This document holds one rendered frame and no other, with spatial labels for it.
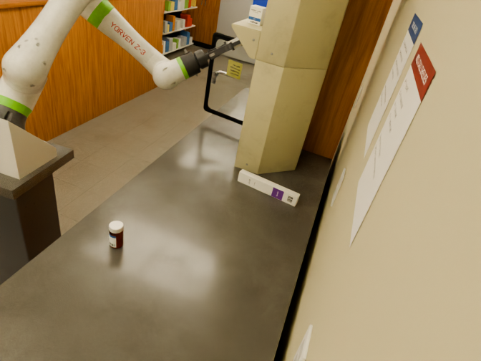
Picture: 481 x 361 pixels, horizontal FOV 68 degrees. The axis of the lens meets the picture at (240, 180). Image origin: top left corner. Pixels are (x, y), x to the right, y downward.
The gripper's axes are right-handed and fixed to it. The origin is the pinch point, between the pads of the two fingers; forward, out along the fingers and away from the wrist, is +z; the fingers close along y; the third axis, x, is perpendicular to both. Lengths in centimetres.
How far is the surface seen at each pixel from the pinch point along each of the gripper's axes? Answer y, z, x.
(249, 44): -21.0, -1.7, 1.7
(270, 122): -20.3, -4.9, 31.6
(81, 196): 105, -134, 55
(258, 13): -15.5, 6.8, -6.6
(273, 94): -22.9, -0.4, 21.5
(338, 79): -1.5, 34.2, 32.7
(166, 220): -45, -55, 40
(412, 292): -139, -22, 13
